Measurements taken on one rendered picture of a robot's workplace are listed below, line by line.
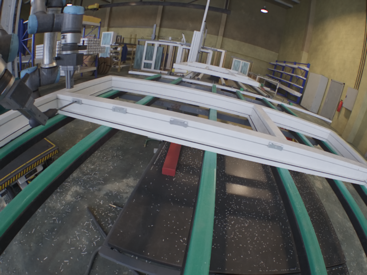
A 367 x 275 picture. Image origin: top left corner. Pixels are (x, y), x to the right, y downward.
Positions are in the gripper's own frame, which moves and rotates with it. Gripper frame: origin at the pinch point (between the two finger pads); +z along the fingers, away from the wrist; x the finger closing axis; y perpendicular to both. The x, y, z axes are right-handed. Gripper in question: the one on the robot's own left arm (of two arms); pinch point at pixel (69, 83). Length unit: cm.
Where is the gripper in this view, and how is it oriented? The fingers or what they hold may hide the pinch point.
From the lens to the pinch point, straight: 80.2
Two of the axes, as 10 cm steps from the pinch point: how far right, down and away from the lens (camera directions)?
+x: 9.7, 2.3, -0.9
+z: -1.6, 8.7, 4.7
